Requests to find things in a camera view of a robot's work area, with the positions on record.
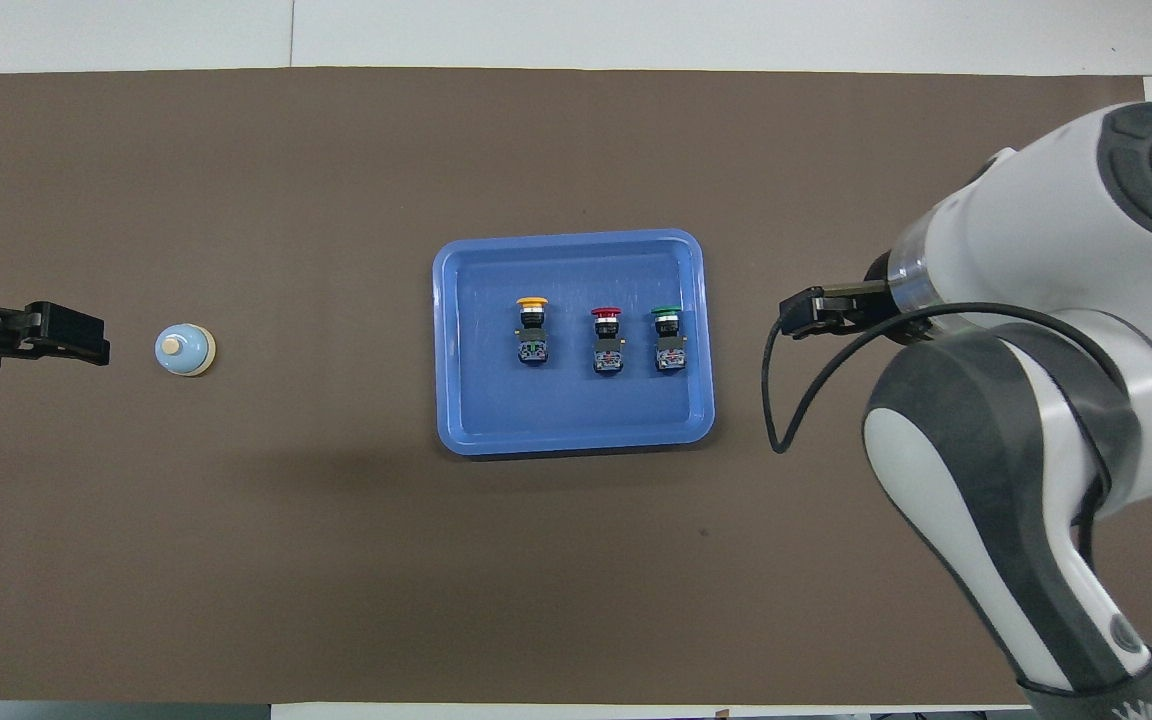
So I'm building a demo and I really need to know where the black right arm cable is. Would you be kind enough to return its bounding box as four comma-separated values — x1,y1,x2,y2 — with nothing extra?
762,302,1137,457

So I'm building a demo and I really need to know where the yellow push button switch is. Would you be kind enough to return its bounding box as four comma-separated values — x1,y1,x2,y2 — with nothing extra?
515,296,551,367

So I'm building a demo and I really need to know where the green push button switch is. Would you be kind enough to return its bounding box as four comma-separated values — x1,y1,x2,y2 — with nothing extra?
650,306,689,374

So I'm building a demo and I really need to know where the light blue call bell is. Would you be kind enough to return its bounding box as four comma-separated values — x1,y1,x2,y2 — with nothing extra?
155,324,217,378

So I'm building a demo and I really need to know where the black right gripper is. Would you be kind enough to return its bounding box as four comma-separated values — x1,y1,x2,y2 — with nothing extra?
779,255,905,341

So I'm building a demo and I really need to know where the blue plastic tray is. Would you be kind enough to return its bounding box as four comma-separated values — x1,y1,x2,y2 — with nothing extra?
433,229,715,457

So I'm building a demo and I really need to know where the brown table mat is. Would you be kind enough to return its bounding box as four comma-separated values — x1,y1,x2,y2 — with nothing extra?
0,67,1152,706

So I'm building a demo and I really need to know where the red push button switch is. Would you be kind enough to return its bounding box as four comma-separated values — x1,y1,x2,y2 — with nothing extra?
590,306,629,376

